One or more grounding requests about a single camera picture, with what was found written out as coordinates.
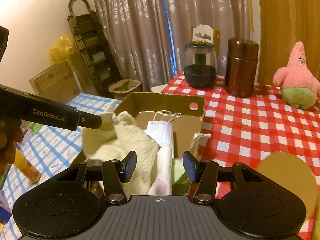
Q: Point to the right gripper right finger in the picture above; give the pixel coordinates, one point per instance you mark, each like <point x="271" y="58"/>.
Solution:
<point x="207" y="174"/>

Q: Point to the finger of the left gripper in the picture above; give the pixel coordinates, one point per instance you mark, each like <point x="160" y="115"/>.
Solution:
<point x="28" y="107"/>

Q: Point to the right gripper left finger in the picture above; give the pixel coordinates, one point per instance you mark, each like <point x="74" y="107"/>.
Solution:
<point x="113" y="174"/>

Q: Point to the light green cloth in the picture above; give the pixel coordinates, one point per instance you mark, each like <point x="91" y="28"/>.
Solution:
<point x="179" y="178"/>

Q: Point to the cream fluffy towel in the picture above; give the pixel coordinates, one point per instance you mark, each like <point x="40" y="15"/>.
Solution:
<point x="116" y="137"/>

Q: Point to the white mesh pouch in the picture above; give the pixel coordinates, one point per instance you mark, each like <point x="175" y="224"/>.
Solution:
<point x="162" y="185"/>

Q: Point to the white face mask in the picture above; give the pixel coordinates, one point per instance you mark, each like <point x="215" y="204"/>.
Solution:
<point x="160" y="128"/>

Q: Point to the left hand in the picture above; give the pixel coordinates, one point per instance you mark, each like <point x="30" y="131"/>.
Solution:
<point x="11" y="133"/>

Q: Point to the green packet stack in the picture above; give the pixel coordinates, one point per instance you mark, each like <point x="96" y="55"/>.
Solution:
<point x="32" y="126"/>

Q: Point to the cardboard storage box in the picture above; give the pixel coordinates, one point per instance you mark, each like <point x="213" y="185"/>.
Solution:
<point x="56" y="83"/>

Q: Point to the red white checkered tablecloth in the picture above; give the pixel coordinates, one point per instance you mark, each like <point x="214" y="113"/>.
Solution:
<point x="248" y="130"/>

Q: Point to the yellow plastic bag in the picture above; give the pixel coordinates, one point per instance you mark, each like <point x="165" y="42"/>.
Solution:
<point x="62" y="49"/>

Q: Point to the yellow bottle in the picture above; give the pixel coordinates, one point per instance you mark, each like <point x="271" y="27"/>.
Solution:
<point x="24" y="166"/>

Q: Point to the brown cardboard tray box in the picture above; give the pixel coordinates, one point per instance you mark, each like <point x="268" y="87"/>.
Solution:
<point x="143" y="106"/>

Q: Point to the nut jar gold lid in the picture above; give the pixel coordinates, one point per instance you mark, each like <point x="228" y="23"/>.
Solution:
<point x="293" y="174"/>

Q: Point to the beige waste bin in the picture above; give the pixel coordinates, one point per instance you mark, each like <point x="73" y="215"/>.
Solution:
<point x="121" y="89"/>

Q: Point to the black folding ladder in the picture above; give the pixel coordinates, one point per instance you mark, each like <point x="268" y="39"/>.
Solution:
<point x="94" y="49"/>

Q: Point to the dark glass jar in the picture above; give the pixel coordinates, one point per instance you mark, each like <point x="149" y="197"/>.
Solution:
<point x="200" y="64"/>

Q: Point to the brown metal canister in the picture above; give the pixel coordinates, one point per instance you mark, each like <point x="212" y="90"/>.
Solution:
<point x="241" y="67"/>

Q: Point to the green tissue box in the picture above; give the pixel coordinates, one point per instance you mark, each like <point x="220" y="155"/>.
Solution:
<point x="316" y="225"/>

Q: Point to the pink starfish plush toy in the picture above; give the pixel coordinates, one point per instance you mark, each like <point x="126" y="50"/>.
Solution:
<point x="299" y="88"/>

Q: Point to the white wooden chair back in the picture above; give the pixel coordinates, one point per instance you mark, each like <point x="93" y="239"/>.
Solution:
<point x="205" y="33"/>

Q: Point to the beige curtain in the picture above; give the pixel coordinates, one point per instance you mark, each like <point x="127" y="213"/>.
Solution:
<point x="148" y="37"/>

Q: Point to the wooden wardrobe door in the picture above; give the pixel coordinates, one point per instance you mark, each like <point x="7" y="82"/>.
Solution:
<point x="283" y="23"/>

